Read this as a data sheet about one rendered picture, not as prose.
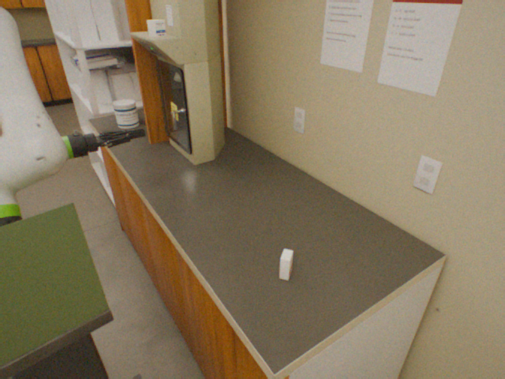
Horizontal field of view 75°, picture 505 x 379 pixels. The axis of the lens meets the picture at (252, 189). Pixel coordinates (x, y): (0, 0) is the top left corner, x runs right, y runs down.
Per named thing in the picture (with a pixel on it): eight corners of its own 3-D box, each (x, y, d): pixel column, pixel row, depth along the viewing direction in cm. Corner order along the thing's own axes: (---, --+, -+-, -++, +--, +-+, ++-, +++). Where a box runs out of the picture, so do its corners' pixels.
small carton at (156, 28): (158, 34, 140) (156, 19, 137) (166, 35, 138) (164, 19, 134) (149, 36, 137) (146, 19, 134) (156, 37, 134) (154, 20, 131)
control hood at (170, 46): (156, 53, 160) (153, 31, 155) (184, 64, 137) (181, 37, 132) (133, 56, 155) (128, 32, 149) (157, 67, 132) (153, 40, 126)
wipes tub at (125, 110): (135, 120, 217) (131, 97, 209) (142, 125, 208) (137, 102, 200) (115, 124, 211) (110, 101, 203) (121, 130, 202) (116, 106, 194)
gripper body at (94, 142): (86, 138, 129) (110, 134, 134) (81, 131, 135) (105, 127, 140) (90, 156, 133) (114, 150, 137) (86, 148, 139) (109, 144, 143)
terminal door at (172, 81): (168, 135, 181) (157, 58, 160) (192, 156, 159) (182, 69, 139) (167, 136, 181) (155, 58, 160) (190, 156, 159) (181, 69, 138)
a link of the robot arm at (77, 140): (72, 155, 137) (76, 163, 131) (64, 128, 131) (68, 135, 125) (87, 151, 140) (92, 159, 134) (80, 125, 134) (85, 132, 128)
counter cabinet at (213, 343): (196, 204, 301) (185, 107, 254) (386, 405, 156) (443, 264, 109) (121, 229, 269) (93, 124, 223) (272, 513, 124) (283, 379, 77)
